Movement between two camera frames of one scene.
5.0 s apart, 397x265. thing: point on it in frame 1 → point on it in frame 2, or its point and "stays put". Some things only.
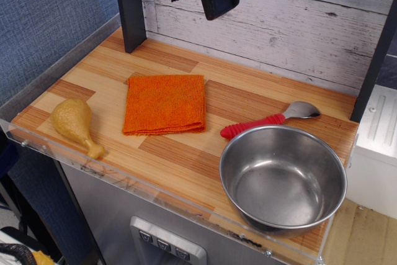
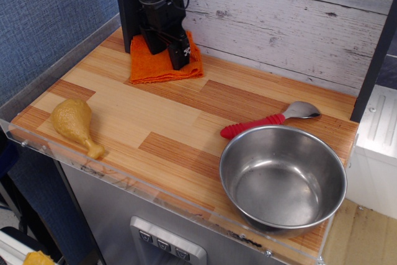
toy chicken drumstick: [72, 118] stays put
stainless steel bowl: [286, 181] stays put
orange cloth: [164, 104] → [146, 68]
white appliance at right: [371, 172] stays put
